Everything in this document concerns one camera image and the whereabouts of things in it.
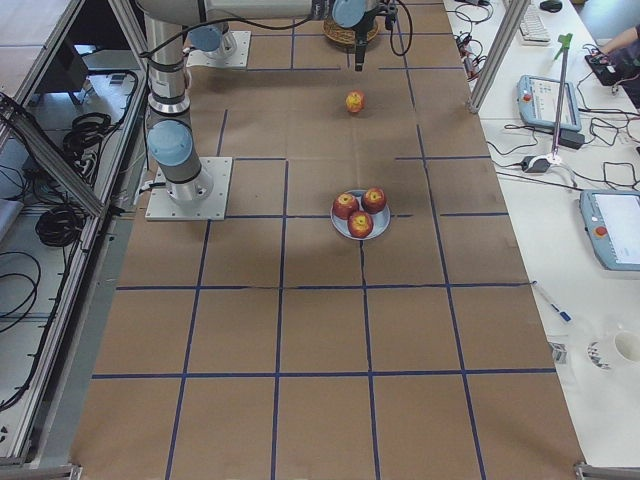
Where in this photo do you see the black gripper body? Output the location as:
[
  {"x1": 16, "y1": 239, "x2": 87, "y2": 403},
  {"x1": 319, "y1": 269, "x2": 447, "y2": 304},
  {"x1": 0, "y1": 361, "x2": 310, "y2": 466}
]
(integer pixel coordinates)
[{"x1": 379, "y1": 0, "x2": 398, "y2": 30}]

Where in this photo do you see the red yellow apple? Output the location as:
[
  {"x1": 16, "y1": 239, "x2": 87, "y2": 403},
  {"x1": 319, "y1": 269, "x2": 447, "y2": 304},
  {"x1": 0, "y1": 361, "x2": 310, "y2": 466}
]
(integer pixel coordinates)
[{"x1": 345, "y1": 90, "x2": 365, "y2": 114}]

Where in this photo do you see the wicker basket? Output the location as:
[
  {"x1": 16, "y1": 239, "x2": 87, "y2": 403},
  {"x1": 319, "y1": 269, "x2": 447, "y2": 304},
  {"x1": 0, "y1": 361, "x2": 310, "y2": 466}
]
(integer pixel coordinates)
[{"x1": 322, "y1": 18, "x2": 379, "y2": 49}]

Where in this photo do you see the red apple on plate right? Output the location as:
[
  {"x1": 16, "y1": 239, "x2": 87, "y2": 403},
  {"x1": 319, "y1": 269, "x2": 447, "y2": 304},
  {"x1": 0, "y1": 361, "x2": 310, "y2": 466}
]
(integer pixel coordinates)
[{"x1": 361, "y1": 187, "x2": 387, "y2": 214}]

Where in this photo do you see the red apple on plate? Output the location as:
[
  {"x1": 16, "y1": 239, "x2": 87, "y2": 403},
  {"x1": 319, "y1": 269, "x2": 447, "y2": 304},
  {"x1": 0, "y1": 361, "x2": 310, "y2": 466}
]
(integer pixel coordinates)
[
  {"x1": 361, "y1": 187, "x2": 387, "y2": 214},
  {"x1": 332, "y1": 192, "x2": 360, "y2": 220},
  {"x1": 347, "y1": 210, "x2": 374, "y2": 239}
]

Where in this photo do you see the red apple on plate left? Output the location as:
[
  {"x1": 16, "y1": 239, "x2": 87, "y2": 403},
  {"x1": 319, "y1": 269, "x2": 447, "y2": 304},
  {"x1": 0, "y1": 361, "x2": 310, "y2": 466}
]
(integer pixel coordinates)
[{"x1": 332, "y1": 192, "x2": 360, "y2": 220}]

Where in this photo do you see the grey metal plate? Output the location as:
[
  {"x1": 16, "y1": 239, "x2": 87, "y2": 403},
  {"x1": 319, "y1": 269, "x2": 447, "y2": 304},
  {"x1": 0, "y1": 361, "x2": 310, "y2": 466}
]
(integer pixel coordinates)
[{"x1": 330, "y1": 187, "x2": 391, "y2": 240}]

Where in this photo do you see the red apple on plate front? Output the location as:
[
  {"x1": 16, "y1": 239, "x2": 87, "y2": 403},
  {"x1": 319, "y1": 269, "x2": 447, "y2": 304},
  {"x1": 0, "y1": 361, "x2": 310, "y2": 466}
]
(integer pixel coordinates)
[{"x1": 347, "y1": 210, "x2": 374, "y2": 239}]

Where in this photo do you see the white keyboard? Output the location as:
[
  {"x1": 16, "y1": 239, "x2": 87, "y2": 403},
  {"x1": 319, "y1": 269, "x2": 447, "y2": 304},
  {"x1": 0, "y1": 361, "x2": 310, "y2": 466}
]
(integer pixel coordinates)
[{"x1": 519, "y1": 3, "x2": 551, "y2": 46}]

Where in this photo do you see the black computer mouse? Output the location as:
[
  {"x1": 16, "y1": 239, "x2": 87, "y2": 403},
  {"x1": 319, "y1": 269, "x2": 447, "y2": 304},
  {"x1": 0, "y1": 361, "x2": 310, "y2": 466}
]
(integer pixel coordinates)
[{"x1": 539, "y1": 0, "x2": 563, "y2": 13}]

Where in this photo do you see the teach pendant far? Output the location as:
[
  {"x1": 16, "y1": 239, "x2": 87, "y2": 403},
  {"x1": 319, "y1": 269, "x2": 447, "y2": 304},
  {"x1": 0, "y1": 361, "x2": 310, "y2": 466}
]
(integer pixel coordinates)
[{"x1": 517, "y1": 75, "x2": 582, "y2": 132}]

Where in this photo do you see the teach pendant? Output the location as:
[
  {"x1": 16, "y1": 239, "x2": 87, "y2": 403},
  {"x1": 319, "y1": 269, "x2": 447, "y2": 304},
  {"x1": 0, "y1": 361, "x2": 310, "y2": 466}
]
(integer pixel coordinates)
[
  {"x1": 579, "y1": 190, "x2": 639, "y2": 272},
  {"x1": 517, "y1": 75, "x2": 582, "y2": 132}
]

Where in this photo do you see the green tipped grabber stick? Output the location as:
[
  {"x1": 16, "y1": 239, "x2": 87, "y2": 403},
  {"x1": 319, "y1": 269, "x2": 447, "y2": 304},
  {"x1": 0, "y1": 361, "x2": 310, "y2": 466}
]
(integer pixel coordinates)
[{"x1": 523, "y1": 33, "x2": 573, "y2": 173}]

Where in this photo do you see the teach pendant near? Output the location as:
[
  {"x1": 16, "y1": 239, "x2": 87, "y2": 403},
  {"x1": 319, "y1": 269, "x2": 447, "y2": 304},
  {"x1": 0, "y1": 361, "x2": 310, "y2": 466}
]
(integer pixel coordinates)
[{"x1": 579, "y1": 190, "x2": 639, "y2": 272}]

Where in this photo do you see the blue capped pen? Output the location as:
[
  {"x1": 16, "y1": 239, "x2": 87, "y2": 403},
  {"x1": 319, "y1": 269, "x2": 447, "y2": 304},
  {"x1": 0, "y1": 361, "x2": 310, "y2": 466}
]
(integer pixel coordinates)
[{"x1": 531, "y1": 280, "x2": 572, "y2": 323}]

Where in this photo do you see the white cup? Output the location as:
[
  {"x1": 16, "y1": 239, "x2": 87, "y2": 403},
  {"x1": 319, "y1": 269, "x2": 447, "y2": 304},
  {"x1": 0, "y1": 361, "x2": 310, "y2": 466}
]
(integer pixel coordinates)
[{"x1": 587, "y1": 330, "x2": 639, "y2": 370}]

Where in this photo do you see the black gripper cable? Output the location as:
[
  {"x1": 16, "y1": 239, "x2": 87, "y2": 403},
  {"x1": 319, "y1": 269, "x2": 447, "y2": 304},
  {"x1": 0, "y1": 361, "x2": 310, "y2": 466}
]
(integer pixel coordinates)
[{"x1": 388, "y1": 0, "x2": 415, "y2": 57}]

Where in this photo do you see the aluminium frame post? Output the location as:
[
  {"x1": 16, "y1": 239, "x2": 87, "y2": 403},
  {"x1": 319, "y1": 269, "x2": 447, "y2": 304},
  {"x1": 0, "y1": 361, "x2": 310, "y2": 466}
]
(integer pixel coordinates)
[{"x1": 466, "y1": 0, "x2": 529, "y2": 114}]

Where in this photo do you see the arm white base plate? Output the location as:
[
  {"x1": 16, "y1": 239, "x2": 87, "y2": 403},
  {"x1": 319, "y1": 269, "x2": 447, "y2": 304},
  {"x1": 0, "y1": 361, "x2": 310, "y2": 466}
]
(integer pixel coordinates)
[
  {"x1": 145, "y1": 157, "x2": 233, "y2": 221},
  {"x1": 186, "y1": 30, "x2": 251, "y2": 69}
]

